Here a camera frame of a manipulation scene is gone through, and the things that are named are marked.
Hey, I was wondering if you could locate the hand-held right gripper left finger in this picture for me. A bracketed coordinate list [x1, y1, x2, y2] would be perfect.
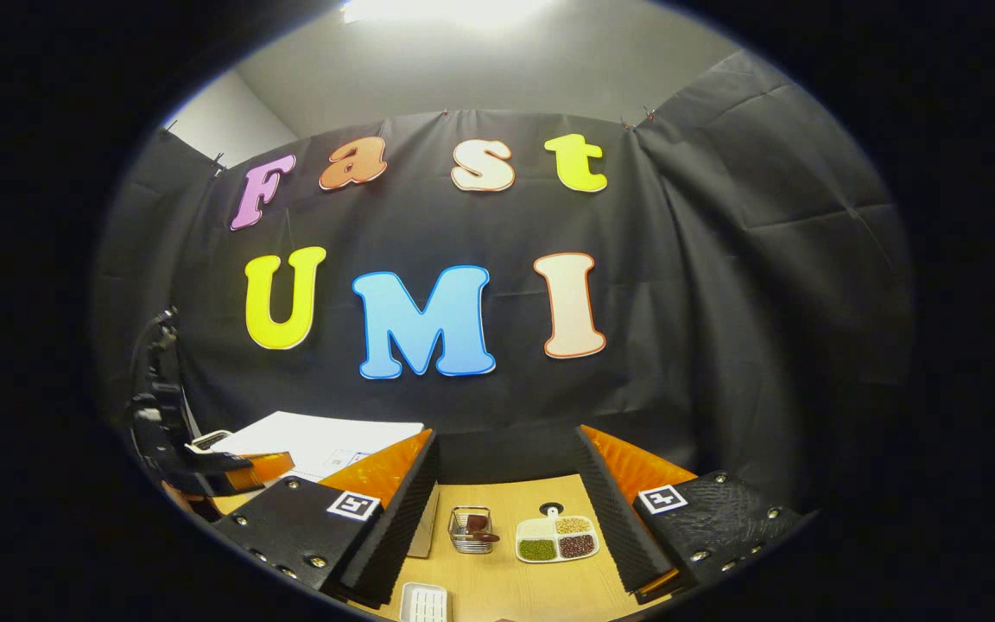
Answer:
[211, 429, 442, 606]

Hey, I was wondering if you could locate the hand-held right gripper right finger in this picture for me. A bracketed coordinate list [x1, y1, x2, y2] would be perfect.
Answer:
[572, 425, 805, 606]

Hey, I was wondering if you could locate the white microwave oven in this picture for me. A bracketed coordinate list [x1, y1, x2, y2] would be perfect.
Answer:
[208, 410, 440, 558]

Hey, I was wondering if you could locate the white divided plate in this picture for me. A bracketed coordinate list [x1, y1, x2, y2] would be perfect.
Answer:
[515, 504, 600, 564]

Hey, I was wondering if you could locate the small white tray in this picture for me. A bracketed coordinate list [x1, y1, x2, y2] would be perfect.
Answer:
[399, 582, 451, 622]

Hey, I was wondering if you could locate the black backdrop cloth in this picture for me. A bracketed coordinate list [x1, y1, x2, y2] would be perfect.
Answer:
[92, 48, 917, 519]

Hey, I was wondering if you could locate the large ceiling light panel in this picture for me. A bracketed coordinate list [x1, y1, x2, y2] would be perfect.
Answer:
[342, 0, 550, 27]

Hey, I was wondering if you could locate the metal wire basket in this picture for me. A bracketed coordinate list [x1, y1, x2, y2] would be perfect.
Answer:
[448, 506, 498, 555]

